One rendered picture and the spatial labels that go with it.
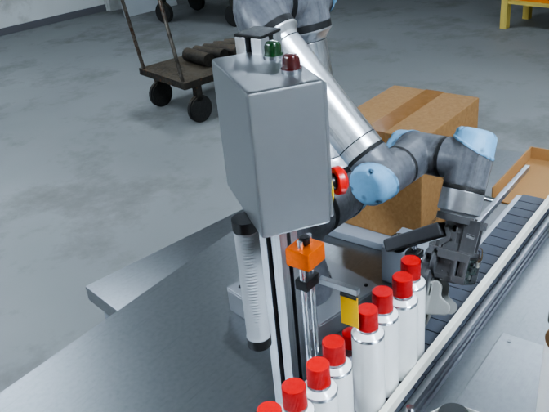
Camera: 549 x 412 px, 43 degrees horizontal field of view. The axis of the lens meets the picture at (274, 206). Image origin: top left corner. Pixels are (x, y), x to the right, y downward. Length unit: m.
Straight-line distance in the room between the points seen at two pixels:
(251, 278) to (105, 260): 2.54
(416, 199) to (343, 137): 0.47
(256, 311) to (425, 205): 0.75
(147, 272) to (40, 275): 1.80
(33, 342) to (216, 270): 1.50
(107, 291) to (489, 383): 0.88
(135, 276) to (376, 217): 0.60
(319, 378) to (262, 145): 0.34
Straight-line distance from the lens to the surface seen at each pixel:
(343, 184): 0.88
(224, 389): 1.33
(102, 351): 1.49
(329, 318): 1.39
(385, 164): 1.18
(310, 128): 0.82
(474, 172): 1.23
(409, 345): 1.19
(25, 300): 3.32
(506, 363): 1.31
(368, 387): 1.13
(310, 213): 0.86
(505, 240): 1.65
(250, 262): 0.93
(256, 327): 0.99
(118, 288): 1.66
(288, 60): 0.83
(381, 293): 1.10
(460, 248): 1.24
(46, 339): 3.03
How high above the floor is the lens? 1.72
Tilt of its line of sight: 28 degrees down
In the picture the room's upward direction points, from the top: 6 degrees counter-clockwise
